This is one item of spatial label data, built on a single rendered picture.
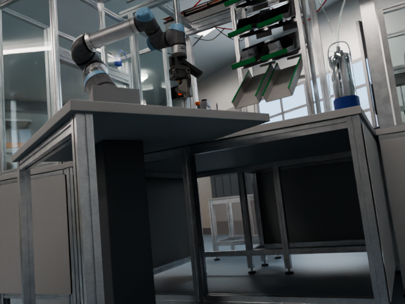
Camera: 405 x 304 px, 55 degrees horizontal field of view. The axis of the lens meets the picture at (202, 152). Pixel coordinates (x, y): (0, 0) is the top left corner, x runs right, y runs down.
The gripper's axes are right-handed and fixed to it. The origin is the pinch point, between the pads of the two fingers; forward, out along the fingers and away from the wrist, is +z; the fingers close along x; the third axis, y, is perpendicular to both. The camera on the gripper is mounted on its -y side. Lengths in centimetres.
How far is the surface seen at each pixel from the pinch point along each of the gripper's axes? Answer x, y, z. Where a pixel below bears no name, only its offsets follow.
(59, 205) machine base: -62, 52, 45
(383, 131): 31, -97, 25
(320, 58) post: -33, -128, -41
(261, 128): 37.1, -12.7, 23.0
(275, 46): 30.8, -30.9, -15.5
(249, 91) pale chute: 12.5, -27.6, 0.1
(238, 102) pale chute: 12.1, -20.8, 5.6
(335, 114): 61, -29, 23
